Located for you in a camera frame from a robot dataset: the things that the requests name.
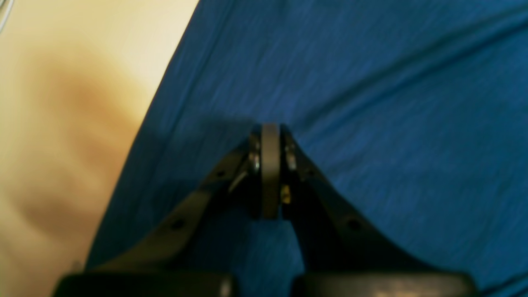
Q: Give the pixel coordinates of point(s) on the dark blue t-shirt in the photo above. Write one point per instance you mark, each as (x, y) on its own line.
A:
(416, 110)

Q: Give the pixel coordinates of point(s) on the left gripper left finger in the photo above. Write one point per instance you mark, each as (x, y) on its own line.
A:
(152, 268)

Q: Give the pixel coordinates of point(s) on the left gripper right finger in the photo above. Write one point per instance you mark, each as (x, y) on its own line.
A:
(344, 255)

